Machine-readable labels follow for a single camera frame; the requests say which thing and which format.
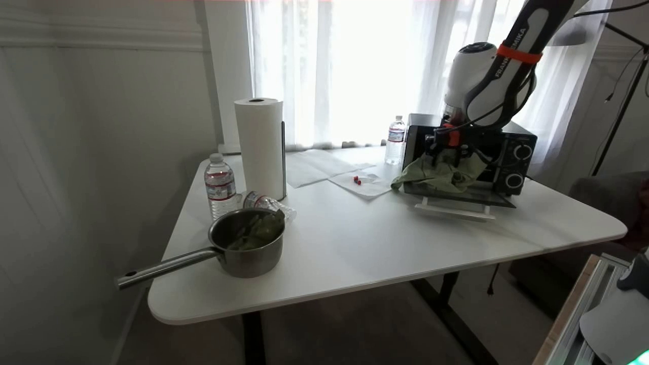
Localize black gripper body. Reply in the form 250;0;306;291
433;115;483;157

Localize green kitchen towel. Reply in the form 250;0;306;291
390;149;491;199

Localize black paper towel holder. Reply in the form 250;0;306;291
277;119;290;203

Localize white paper towel roll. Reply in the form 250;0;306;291
233;96;286;203

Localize black toaster oven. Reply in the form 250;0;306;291
401;112;540;222

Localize small blue-label water bottle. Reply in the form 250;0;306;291
384;114;409;169

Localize small white paper sheet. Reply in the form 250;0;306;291
328;163;403;203

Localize white sheer curtain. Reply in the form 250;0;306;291
246;0;615;179

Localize large white paper sheet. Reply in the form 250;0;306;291
286;149;363;190

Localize dark grey sofa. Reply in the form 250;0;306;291
507;169;649;320

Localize black floor lamp stand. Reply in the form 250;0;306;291
590;22;649;179

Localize crumpled clear plastic cup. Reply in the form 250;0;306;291
239;190;296;219

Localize wooden edged white board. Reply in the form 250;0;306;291
531;252;649;365

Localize green leafy pot contents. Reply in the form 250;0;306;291
225;213;283;249

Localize grey rounded device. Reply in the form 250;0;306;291
577;289;649;365

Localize small red-label water bottle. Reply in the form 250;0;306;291
202;153;239;219

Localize black table leg frame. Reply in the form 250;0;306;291
239;270;501;365

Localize steel saucepan with handle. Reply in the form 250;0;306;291
116;207;288;292

